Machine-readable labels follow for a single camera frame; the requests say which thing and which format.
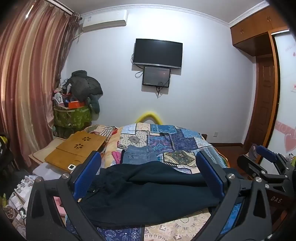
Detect green patterned storage bag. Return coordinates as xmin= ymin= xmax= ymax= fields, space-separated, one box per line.
xmin=53 ymin=104 xmax=93 ymax=138

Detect blue patchwork printed blanket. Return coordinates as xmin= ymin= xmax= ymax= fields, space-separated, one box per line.
xmin=65 ymin=123 xmax=244 ymax=241

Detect small black wall monitor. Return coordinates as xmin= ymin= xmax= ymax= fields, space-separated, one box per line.
xmin=142 ymin=66 xmax=172 ymax=88

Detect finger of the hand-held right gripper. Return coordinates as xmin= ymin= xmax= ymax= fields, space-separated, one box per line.
xmin=255 ymin=145 xmax=293 ymax=171
xmin=237 ymin=154 xmax=289 ymax=189

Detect striped cloth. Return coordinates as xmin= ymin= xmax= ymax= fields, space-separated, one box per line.
xmin=84 ymin=125 xmax=117 ymax=138

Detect black wall television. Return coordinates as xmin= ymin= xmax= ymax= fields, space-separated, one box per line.
xmin=133 ymin=38 xmax=183 ymax=70

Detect wooden lap desk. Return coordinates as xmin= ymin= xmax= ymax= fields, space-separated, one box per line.
xmin=44 ymin=131 xmax=108 ymax=173

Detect grey teal hanging cloth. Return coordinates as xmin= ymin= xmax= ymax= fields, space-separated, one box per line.
xmin=86 ymin=94 xmax=100 ymax=114

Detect blue denim jeans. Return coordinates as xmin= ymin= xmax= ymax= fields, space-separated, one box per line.
xmin=122 ymin=145 xmax=164 ymax=166

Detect pink striped curtain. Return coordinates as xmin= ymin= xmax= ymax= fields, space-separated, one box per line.
xmin=0 ymin=0 xmax=80 ymax=168

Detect orange floral quilt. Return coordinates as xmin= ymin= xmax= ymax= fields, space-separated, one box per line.
xmin=101 ymin=128 xmax=123 ymax=168

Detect brown wooden door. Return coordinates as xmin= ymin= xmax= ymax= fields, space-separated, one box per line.
xmin=243 ymin=54 xmax=276 ymax=146

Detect yellow foam tube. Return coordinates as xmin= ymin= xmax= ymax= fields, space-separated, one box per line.
xmin=135 ymin=112 xmax=164 ymax=127

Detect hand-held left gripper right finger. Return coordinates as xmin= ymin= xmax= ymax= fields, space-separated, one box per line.
xmin=196 ymin=150 xmax=272 ymax=241

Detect dark padded jacket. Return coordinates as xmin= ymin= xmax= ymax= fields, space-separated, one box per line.
xmin=66 ymin=70 xmax=104 ymax=100

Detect pink cloth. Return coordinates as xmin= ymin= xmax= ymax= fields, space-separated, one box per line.
xmin=112 ymin=151 xmax=125 ymax=164

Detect wooden overhead cabinet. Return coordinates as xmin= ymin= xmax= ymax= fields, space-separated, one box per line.
xmin=230 ymin=6 xmax=291 ymax=56

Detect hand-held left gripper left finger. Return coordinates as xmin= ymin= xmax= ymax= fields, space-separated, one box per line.
xmin=26 ymin=151 xmax=102 ymax=241

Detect dark teal pants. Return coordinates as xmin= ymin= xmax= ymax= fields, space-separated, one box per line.
xmin=80 ymin=161 xmax=232 ymax=229

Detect white air conditioner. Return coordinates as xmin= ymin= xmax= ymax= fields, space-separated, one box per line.
xmin=80 ymin=10 xmax=129 ymax=32

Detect orange box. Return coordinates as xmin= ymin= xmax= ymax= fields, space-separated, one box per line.
xmin=68 ymin=100 xmax=87 ymax=109

